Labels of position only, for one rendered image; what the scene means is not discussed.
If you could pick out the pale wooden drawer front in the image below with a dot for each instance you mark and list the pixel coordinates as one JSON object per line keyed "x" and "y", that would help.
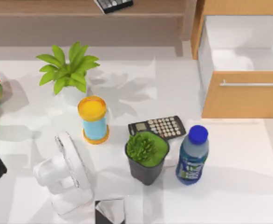
{"x": 243, "y": 102}

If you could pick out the blue bottle with blue cap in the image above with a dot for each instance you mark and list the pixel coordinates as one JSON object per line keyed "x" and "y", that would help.
{"x": 192, "y": 158}

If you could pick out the black calculator with white keys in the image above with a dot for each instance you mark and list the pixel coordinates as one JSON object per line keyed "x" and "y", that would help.
{"x": 164, "y": 127}

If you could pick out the yellow and blue canister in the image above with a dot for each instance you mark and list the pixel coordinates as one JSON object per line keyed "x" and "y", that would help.
{"x": 94, "y": 116}

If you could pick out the white drawer inside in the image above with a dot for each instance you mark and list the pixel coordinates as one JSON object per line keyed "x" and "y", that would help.
{"x": 241, "y": 42}

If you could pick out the white desk fan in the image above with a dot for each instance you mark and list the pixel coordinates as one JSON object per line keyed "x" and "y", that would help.
{"x": 66, "y": 172}

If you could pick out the leafy plant in white pot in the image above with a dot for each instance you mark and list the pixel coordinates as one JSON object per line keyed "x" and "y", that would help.
{"x": 67, "y": 70}

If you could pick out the wooden open shelf unit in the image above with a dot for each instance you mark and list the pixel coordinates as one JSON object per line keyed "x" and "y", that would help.
{"x": 45, "y": 22}

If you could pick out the shiny black box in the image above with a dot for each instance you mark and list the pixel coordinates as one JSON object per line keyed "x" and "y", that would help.
{"x": 109, "y": 211}

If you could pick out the green plant in black pot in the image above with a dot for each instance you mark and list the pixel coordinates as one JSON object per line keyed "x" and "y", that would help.
{"x": 147, "y": 158}

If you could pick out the wooden cupboard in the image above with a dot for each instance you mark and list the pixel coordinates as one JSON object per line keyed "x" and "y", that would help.
{"x": 198, "y": 23}

